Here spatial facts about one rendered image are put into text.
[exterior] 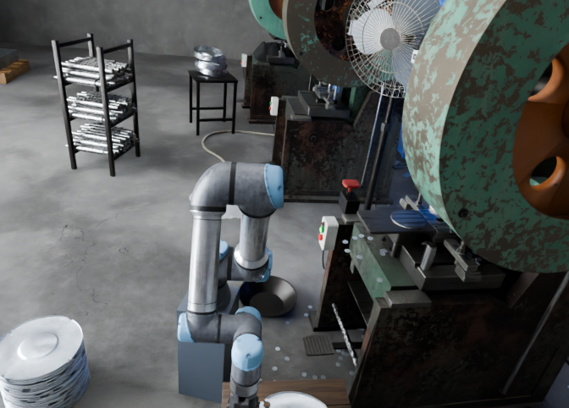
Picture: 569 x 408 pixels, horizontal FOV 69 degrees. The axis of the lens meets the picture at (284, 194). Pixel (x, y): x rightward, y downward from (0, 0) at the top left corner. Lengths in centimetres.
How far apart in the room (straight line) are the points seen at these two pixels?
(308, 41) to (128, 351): 188
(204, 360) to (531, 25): 142
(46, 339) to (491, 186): 157
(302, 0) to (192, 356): 190
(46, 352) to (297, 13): 202
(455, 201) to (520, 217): 18
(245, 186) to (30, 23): 741
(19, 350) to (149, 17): 661
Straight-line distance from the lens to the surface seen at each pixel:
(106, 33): 801
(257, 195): 107
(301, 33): 256
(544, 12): 90
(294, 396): 145
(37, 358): 180
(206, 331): 115
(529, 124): 107
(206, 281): 111
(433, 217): 163
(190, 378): 178
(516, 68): 90
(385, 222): 151
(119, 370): 198
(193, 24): 782
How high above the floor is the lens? 152
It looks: 28 degrees down
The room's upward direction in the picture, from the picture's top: 7 degrees clockwise
